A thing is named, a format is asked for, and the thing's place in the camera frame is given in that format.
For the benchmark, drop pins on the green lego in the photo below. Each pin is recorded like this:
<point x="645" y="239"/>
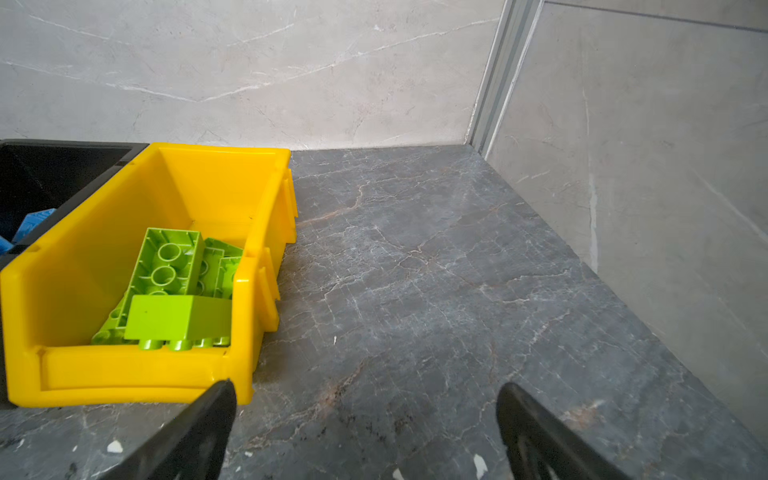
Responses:
<point x="113" y="329"/>
<point x="220" y="262"/>
<point x="181" y="322"/>
<point x="168" y="263"/>

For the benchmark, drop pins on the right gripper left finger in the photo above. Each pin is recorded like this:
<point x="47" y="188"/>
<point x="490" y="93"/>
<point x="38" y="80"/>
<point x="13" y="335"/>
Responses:
<point x="191" y="446"/>

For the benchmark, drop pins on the yellow storage bin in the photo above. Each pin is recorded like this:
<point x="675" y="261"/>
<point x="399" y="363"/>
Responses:
<point x="59" y="291"/>

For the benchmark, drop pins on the right black storage bin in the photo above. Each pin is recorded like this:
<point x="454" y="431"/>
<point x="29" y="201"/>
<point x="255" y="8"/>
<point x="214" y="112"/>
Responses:
<point x="38" y="175"/>

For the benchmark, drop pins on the blue lego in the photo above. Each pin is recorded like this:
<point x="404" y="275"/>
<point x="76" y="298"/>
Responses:
<point x="29" y="223"/>

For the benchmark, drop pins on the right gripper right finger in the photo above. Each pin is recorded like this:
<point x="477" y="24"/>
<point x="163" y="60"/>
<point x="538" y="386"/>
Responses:
<point x="540" y="446"/>

